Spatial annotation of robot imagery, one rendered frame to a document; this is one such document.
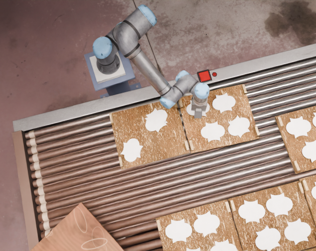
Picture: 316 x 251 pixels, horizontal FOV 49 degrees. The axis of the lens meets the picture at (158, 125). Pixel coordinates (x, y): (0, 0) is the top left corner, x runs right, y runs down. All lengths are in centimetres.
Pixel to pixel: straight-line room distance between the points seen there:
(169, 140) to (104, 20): 180
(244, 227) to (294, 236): 26
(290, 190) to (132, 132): 96
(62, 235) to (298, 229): 126
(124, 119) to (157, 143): 25
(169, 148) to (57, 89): 157
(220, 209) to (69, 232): 82
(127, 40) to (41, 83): 180
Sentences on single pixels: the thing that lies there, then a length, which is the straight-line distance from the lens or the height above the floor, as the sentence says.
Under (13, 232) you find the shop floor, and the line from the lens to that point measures 319.
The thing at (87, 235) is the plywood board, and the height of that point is 104.
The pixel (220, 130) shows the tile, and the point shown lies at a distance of 206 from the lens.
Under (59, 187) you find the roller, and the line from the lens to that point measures 211.
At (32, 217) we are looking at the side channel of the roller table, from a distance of 212.
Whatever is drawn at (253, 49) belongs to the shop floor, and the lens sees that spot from 338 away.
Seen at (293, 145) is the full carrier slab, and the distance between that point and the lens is 215.
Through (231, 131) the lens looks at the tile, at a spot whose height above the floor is 95.
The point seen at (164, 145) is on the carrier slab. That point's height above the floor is 94.
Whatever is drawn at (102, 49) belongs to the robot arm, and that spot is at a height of 112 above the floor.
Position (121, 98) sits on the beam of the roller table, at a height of 92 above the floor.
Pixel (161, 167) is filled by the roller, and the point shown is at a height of 92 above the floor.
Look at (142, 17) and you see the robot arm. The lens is 172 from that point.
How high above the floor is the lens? 292
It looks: 74 degrees down
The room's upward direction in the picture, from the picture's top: 8 degrees counter-clockwise
